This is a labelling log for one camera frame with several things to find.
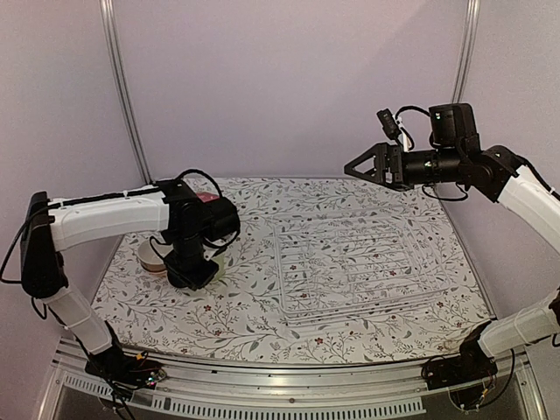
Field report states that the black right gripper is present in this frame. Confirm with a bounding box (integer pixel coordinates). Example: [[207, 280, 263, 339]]
[[345, 142, 464, 192]]

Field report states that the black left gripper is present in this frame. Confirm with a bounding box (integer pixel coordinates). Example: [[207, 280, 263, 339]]
[[164, 232, 221, 291]]

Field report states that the red patterned white bowl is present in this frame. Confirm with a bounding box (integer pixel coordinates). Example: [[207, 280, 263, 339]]
[[143, 264, 167, 277]]

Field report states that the light green mug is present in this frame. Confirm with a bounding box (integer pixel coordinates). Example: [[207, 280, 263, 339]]
[[209, 252, 226, 281]]

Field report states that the beige ceramic bowl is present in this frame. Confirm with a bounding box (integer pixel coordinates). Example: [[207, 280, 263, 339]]
[[136, 240, 172, 267]]

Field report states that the maroon polka dot plate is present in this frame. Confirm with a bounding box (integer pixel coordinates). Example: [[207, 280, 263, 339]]
[[196, 192, 220, 203]]

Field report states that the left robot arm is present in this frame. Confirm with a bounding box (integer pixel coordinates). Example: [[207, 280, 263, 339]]
[[18, 178, 238, 380]]

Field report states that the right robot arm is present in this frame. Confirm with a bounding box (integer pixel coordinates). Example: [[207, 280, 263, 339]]
[[344, 143, 559, 382]]

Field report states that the floral tablecloth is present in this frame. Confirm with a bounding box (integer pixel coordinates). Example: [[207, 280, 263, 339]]
[[93, 178, 494, 364]]

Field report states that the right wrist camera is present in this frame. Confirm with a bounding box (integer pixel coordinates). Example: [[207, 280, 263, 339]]
[[376, 108, 415, 152]]

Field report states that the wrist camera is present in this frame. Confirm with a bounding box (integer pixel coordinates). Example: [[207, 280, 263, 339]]
[[376, 108, 415, 152], [199, 197, 241, 242]]

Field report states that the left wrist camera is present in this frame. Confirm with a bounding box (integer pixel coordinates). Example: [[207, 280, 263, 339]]
[[199, 197, 241, 242]]

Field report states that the white wire dish rack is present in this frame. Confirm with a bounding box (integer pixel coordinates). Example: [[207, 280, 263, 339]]
[[272, 206, 451, 326]]

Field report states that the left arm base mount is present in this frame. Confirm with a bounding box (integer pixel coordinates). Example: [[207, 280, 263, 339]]
[[85, 346, 167, 389]]

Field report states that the aluminium front rail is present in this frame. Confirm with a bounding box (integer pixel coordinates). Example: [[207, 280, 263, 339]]
[[38, 339, 552, 419]]

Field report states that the right aluminium frame post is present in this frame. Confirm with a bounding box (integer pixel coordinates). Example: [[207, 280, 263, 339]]
[[451, 0, 480, 103]]

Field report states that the aluminium frame post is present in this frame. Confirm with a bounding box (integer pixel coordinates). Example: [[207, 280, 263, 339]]
[[451, 0, 480, 103], [99, 0, 152, 184]]

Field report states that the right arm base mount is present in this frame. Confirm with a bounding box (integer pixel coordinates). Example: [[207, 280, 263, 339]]
[[421, 350, 498, 390]]

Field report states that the left aluminium frame post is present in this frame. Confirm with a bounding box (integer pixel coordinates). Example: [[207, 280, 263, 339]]
[[99, 0, 152, 184]]

